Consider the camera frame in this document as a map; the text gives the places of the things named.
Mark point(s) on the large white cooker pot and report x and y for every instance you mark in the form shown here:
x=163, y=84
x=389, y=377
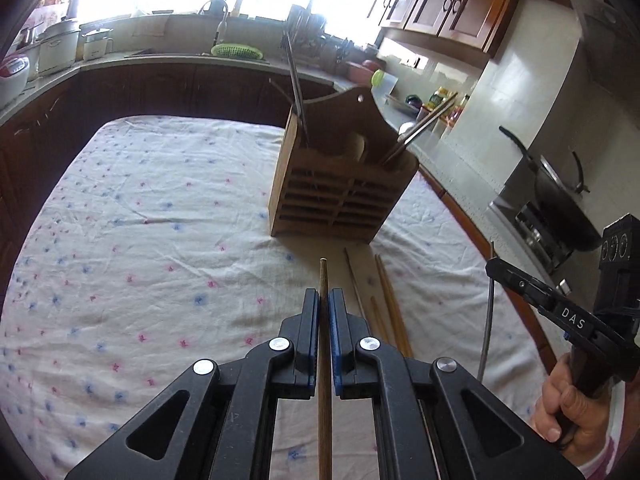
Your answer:
x=57, y=50

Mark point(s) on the steel range hood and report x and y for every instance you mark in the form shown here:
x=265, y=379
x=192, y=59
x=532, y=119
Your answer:
x=610, y=40

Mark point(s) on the floral white tablecloth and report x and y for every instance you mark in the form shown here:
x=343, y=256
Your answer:
x=150, y=235

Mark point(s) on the patterned wooden chopstick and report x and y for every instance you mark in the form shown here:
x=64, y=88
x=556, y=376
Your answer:
x=325, y=280

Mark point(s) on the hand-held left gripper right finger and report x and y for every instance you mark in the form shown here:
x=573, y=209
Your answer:
x=336, y=340

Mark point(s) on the gas stove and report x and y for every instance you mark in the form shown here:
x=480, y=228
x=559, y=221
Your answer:
x=540, y=240

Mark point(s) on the red white rice cooker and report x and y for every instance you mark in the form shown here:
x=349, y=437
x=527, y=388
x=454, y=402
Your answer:
x=12, y=75

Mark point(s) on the green round lid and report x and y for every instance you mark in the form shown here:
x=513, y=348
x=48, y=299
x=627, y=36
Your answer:
x=378, y=78

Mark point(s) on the person's right hand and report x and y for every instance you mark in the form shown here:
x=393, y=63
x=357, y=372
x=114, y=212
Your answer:
x=585, y=420

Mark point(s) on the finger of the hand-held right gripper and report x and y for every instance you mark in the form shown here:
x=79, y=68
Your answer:
x=540, y=297

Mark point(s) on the black wok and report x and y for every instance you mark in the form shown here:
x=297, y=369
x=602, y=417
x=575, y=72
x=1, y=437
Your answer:
x=560, y=200

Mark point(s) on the translucent plastic container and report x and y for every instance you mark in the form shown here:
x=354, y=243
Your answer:
x=390, y=85

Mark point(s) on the red pot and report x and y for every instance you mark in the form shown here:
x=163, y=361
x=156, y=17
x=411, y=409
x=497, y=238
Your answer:
x=360, y=72

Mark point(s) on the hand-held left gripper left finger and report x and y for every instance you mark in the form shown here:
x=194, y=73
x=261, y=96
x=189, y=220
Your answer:
x=311, y=340

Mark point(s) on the green plastic basket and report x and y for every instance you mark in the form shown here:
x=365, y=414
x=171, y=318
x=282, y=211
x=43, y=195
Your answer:
x=237, y=50

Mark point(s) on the dish rack with utensils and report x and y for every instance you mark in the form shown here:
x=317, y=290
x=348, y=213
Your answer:
x=310, y=25

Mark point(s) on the small white electric pot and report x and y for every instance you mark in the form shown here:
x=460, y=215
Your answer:
x=96, y=46

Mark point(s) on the wooden base cabinets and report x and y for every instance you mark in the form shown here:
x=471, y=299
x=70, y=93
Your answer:
x=150, y=90

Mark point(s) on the wall socket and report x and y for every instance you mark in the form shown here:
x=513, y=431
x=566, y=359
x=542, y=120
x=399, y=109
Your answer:
x=414, y=61

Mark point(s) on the wooden utensil holder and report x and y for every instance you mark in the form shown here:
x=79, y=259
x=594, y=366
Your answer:
x=325, y=210

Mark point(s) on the wooden wall cabinets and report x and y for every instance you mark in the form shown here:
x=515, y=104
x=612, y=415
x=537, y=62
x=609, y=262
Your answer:
x=450, y=10

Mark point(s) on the pale wooden chopstick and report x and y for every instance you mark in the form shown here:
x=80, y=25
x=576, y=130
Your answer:
x=355, y=275

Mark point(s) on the curved steel faucet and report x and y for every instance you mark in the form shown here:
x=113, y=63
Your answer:
x=220, y=30

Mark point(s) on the yellow oil bottle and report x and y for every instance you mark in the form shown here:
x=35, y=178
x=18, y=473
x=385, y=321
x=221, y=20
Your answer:
x=440, y=96

